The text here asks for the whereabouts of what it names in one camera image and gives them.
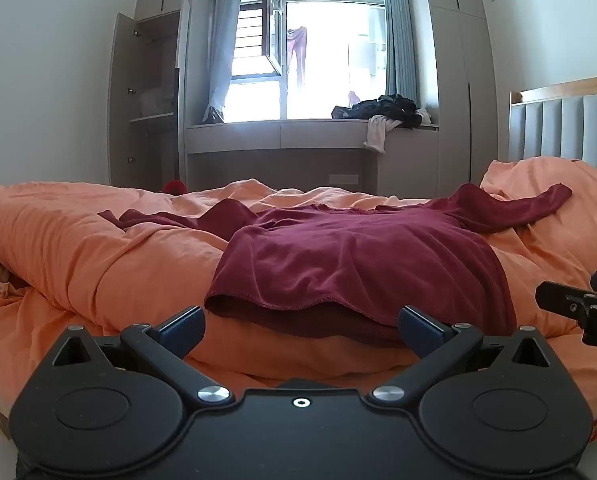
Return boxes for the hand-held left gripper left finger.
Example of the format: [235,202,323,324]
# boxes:
[52,306,233,407]

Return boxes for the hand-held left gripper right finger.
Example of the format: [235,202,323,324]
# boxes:
[368,305,550,407]

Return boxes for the maroon long-sleeved shirt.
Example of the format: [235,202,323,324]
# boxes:
[97,183,574,349]

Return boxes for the pile of dark clothes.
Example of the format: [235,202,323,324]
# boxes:
[331,93,432,129]

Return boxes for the orange duvet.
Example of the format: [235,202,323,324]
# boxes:
[0,157,597,413]

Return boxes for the grey padded headboard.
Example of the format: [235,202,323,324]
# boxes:
[508,74,597,182]

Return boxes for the open grey wardrobe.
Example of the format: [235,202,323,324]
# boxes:
[109,0,217,189]

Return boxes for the white garment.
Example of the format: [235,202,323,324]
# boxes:
[363,114,404,154]

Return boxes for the grey window cabinet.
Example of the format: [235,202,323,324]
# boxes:
[185,118,440,197]

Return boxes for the white bag on shelf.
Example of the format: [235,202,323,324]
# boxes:
[137,87,176,116]

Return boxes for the closed grey wardrobe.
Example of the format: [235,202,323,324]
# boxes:
[407,0,500,197]

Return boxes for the grey-blue curtain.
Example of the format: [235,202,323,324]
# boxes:
[203,0,242,124]
[381,0,419,107]

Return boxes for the pink hanging garment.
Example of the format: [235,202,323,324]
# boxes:
[285,24,309,89]

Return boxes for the white wardrobe door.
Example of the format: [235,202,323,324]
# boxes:
[175,0,192,69]

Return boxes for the open window sash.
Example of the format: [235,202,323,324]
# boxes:
[230,0,284,79]

